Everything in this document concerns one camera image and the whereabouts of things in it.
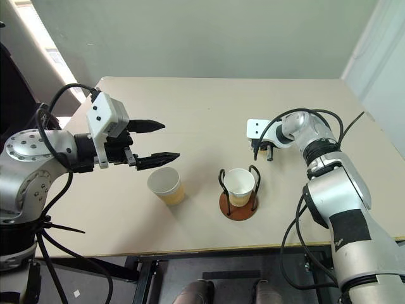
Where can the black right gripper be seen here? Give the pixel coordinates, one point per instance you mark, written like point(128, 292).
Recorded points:
point(267, 144)

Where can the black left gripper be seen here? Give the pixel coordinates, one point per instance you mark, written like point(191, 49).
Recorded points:
point(117, 152)

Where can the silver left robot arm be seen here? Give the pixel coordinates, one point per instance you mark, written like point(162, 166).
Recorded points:
point(34, 149)

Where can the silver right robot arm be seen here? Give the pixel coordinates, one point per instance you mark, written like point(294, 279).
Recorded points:
point(348, 190)

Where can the white and tan paper cup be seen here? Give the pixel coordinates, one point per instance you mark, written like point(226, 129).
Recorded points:
point(239, 183)
point(164, 182)

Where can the black zip tie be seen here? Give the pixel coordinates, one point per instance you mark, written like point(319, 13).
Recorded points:
point(351, 126)
point(63, 228)

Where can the black flat floor pad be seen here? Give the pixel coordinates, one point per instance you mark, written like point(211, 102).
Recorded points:
point(231, 275)

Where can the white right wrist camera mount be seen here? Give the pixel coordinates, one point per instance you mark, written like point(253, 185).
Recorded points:
point(254, 126)

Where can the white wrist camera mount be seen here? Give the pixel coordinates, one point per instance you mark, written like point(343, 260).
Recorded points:
point(101, 114)
point(254, 126)

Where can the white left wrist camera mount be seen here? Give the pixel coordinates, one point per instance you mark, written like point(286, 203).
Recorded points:
point(101, 114)

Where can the black metal table frame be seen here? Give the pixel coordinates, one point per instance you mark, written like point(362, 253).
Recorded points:
point(144, 278)

